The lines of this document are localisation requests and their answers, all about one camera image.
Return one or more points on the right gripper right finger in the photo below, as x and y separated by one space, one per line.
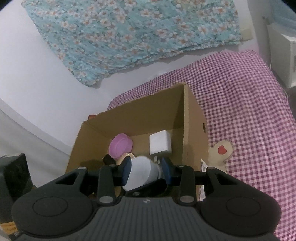
180 180

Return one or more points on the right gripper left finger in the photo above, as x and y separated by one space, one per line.
110 177

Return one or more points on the black oval case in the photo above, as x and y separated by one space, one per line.
108 160

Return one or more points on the white supplement bottle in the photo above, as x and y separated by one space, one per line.
140 171

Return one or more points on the purple plastic lid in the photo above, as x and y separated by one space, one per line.
119 145

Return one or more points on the white charger plug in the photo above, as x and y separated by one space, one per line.
160 145

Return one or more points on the gold lid black jar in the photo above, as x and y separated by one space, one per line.
122 157

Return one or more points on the brown cardboard box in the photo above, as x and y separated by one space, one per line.
174 110

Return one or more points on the red gift bag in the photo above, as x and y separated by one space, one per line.
91 116

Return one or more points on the purple checkered tablecloth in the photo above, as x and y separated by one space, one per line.
244 104

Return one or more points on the floral teal cloth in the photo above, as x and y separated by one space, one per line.
95 39

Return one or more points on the white water dispenser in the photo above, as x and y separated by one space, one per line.
282 49

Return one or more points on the blue water jug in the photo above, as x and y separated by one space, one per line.
281 12

